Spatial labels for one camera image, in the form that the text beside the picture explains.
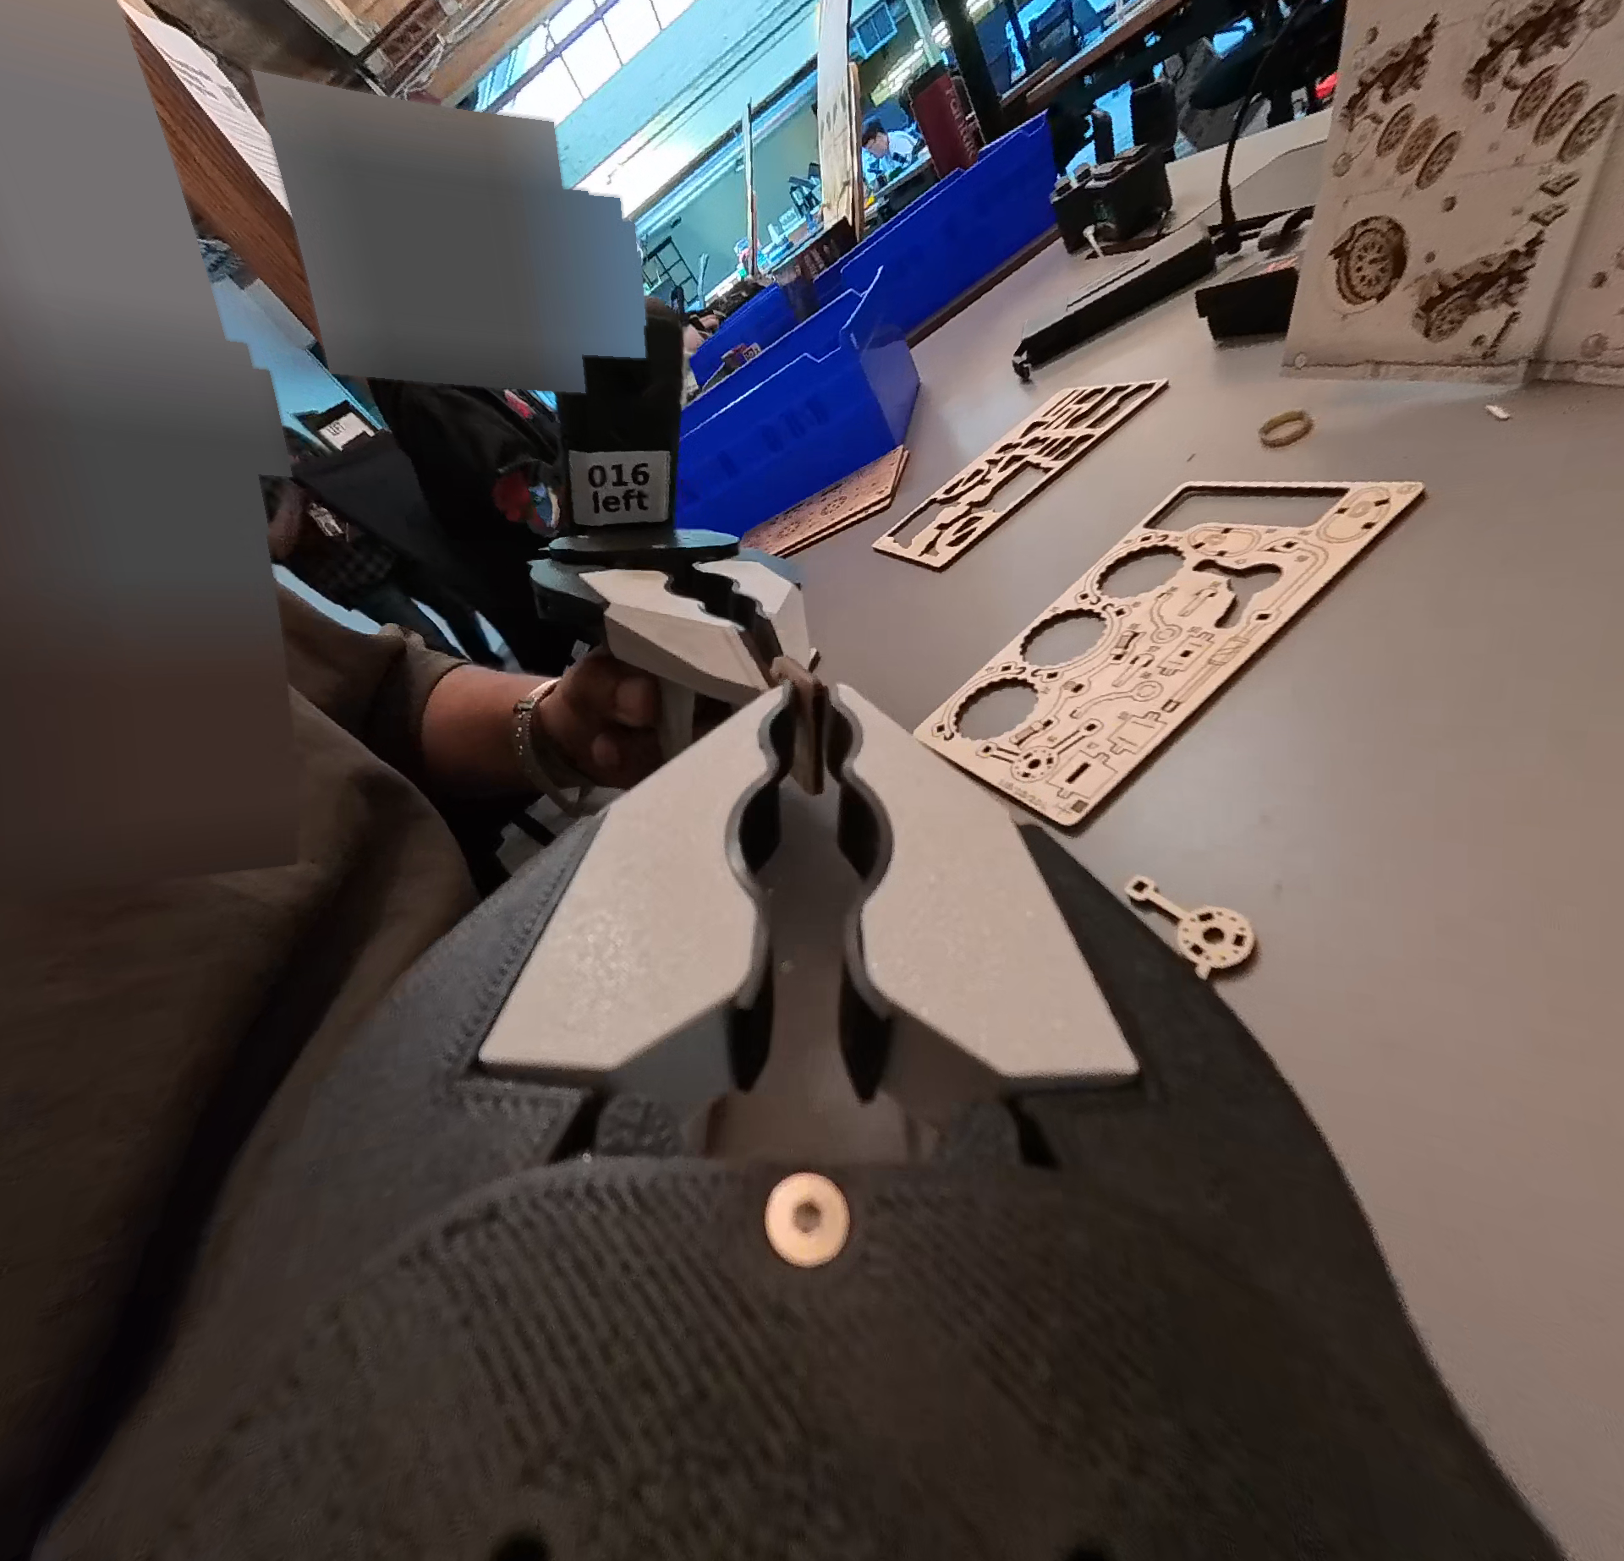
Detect wooden puzzle sheet round holes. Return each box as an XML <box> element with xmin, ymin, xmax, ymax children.
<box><xmin>913</xmin><ymin>480</ymin><xmax>1425</xmax><ymax>829</ymax></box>

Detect thin wooden puzzle piece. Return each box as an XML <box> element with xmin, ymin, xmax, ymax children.
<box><xmin>774</xmin><ymin>660</ymin><xmax>833</xmax><ymax>796</ymax></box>

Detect black cable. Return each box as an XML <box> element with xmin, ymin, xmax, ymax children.
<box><xmin>1212</xmin><ymin>13</ymin><xmax>1321</xmax><ymax>256</ymax></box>

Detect small black box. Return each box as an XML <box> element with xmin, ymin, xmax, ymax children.
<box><xmin>1195</xmin><ymin>254</ymin><xmax>1301</xmax><ymax>343</ymax></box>

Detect illustrated instruction booklet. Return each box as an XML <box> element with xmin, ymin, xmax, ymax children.
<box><xmin>1280</xmin><ymin>0</ymin><xmax>1624</xmax><ymax>389</ymax></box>

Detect silver bracelet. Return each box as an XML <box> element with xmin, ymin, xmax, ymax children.
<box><xmin>510</xmin><ymin>675</ymin><xmax>570</xmax><ymax>815</ymax></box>

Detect stack of brown wooden sheets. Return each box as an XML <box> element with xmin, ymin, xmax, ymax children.
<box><xmin>739</xmin><ymin>445</ymin><xmax>913</xmax><ymax>560</ymax></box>

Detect key-shaped wooden piece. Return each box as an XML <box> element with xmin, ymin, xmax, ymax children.
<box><xmin>1125</xmin><ymin>874</ymin><xmax>1258</xmax><ymax>982</ymax></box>

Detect black camera device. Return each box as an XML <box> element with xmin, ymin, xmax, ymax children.
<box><xmin>1050</xmin><ymin>141</ymin><xmax>1175</xmax><ymax>256</ymax></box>

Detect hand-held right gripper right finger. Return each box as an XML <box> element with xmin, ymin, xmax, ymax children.
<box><xmin>811</xmin><ymin>685</ymin><xmax>1141</xmax><ymax>1095</ymax></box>

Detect person's left hand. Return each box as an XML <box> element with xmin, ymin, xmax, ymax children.
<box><xmin>551</xmin><ymin>651</ymin><xmax>664</xmax><ymax>790</ymax></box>

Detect dark red bottle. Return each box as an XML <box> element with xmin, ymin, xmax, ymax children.
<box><xmin>917</xmin><ymin>70</ymin><xmax>984</xmax><ymax>174</ymax></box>

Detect grey desk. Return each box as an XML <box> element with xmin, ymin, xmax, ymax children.
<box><xmin>742</xmin><ymin>107</ymin><xmax>1624</xmax><ymax>1561</ymax></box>

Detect black rectangular bar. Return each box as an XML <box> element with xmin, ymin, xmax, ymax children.
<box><xmin>1013</xmin><ymin>235</ymin><xmax>1219</xmax><ymax>378</ymax></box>

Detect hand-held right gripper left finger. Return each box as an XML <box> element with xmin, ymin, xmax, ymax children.
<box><xmin>479</xmin><ymin>685</ymin><xmax>813</xmax><ymax>1099</ymax></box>

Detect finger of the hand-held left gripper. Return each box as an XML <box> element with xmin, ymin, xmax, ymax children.
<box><xmin>726</xmin><ymin>557</ymin><xmax>816</xmax><ymax>672</ymax></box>
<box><xmin>583</xmin><ymin>568</ymin><xmax>781</xmax><ymax>705</ymax></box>

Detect blue storage bin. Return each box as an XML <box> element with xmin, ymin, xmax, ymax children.
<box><xmin>677</xmin><ymin>265</ymin><xmax>920</xmax><ymax>516</ymax></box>
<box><xmin>690</xmin><ymin>107</ymin><xmax>1060</xmax><ymax>352</ymax></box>

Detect curved wooden board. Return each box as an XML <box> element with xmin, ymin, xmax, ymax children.
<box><xmin>811</xmin><ymin>0</ymin><xmax>867</xmax><ymax>230</ymax></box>

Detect wooden puzzle sheet narrow cutouts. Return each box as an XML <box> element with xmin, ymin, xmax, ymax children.
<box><xmin>872</xmin><ymin>376</ymin><xmax>1169</xmax><ymax>573</ymax></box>

